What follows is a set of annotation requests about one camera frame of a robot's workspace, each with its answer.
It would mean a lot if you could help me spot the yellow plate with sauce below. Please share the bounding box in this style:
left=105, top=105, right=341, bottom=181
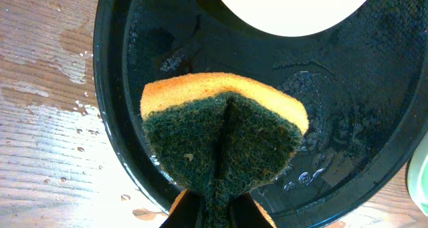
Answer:
left=222, top=0, right=367, bottom=37

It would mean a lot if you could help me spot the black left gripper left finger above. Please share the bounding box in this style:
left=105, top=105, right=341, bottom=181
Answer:
left=160, top=189, right=205, bottom=228

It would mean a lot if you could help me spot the black round tray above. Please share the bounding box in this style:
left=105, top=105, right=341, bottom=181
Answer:
left=92, top=0, right=428, bottom=228

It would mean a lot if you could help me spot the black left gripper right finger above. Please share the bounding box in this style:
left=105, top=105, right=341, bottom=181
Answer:
left=229, top=193, right=274, bottom=228

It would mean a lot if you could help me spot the mint plate back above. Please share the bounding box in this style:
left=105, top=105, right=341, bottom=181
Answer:
left=407, top=134, right=428, bottom=216

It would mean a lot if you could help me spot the yellow green scrub sponge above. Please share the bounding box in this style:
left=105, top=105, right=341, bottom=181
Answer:
left=140, top=72, right=309, bottom=227

